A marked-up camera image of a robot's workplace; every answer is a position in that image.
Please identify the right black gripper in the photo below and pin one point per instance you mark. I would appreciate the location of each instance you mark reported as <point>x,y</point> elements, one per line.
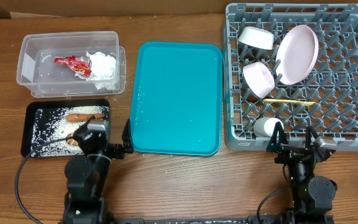
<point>289,152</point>

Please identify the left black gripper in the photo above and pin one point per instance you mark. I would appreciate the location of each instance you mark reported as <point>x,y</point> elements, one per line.
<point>117,151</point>

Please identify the yellow plastic spoon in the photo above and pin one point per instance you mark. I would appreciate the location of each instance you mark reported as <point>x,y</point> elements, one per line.
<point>305,103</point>

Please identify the pale green cup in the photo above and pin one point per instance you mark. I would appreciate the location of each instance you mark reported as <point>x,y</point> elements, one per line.
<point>264,127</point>

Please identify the brown food scraps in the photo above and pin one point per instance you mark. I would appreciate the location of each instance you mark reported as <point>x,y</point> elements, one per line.
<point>70,140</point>

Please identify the orange carrot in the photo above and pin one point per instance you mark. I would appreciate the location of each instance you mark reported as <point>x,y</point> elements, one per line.
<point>76,117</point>

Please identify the pink bowl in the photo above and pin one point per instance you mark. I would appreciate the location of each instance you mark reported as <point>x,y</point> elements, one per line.
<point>259,79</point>

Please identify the white napkin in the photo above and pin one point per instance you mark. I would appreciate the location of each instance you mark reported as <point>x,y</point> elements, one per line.
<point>103,71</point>

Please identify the pink plate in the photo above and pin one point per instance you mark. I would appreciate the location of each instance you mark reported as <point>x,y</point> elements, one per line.
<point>297,54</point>

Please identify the red foil wrapper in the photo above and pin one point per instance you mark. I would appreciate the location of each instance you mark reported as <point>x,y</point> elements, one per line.
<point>81,65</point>

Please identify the pale green bowl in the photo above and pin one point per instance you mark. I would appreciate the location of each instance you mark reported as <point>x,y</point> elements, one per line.
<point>256,37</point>

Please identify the white rice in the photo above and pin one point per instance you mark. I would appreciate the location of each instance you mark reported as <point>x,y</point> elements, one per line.
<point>50,125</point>

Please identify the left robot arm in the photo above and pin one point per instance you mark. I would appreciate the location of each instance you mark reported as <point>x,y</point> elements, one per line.
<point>86,174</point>

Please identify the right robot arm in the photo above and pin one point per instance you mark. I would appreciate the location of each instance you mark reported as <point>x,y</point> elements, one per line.
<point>312,196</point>

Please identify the teal plastic tray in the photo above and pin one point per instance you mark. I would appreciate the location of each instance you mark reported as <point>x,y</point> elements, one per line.
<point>177,99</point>

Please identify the black plastic tray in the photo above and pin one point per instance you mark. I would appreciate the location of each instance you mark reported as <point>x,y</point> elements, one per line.
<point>33,107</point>

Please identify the clear plastic bin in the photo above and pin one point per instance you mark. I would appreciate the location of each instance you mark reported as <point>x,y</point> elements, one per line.
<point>37,71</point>

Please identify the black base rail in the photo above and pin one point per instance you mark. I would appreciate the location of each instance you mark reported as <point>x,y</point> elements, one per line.
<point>269,219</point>

